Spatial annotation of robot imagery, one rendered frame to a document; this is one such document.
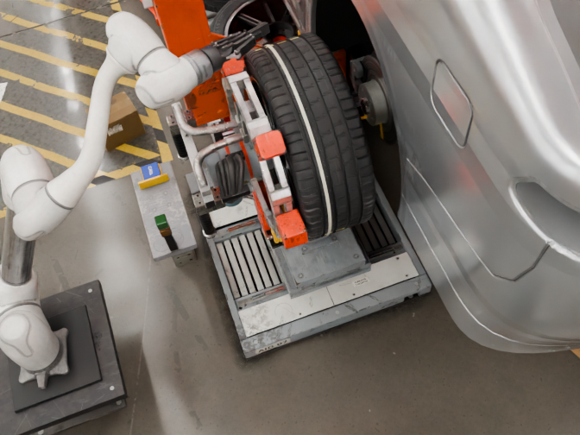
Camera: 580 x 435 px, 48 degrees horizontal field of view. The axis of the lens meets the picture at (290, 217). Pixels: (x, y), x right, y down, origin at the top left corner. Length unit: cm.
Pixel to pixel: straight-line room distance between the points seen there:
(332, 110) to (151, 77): 52
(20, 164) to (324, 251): 123
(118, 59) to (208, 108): 87
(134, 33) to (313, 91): 52
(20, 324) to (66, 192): 63
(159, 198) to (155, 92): 94
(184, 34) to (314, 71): 62
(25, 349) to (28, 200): 62
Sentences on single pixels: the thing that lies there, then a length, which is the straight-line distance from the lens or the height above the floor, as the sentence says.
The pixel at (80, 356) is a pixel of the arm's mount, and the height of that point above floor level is 31.
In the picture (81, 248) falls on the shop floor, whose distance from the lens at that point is 317.
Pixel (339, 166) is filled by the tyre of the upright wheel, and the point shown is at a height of 103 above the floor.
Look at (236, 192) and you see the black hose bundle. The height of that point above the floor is 98.
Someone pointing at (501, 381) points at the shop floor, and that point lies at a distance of 275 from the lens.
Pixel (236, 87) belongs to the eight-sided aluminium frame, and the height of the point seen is 112.
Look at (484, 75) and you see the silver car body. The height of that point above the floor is 162.
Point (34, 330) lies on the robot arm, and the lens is 239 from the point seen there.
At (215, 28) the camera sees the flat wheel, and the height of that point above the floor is 50.
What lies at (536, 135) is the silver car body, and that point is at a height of 162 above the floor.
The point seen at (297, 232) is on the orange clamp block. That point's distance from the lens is 194.
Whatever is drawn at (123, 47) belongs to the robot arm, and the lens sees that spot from 183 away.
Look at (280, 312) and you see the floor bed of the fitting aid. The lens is 271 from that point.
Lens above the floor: 256
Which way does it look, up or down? 58 degrees down
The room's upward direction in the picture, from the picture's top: 8 degrees counter-clockwise
